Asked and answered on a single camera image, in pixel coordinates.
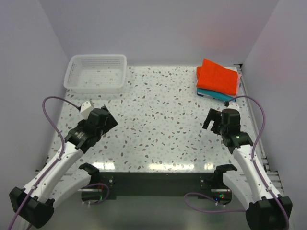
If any orange t-shirt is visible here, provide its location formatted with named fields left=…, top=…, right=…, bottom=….
left=196, top=59, right=239, bottom=96

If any teal folded t-shirt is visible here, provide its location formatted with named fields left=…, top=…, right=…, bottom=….
left=196, top=88, right=235, bottom=102

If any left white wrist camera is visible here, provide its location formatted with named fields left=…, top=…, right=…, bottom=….
left=80, top=100, right=94, bottom=120

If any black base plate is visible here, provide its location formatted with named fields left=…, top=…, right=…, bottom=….
left=81, top=171, right=233, bottom=205

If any pink folded t-shirt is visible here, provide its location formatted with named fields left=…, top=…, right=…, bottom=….
left=236, top=72, right=242, bottom=94

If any aluminium frame rail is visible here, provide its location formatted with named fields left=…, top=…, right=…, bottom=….
left=234, top=62, right=286, bottom=230

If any white patterned folded t-shirt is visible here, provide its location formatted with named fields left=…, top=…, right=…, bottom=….
left=197, top=92, right=220, bottom=100

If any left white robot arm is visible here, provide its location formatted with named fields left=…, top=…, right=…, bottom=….
left=9, top=102, right=118, bottom=228

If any white plastic basket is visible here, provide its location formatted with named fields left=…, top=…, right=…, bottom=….
left=63, top=54, right=127, bottom=93

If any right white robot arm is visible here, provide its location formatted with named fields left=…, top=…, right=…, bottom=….
left=203, top=108, right=293, bottom=230

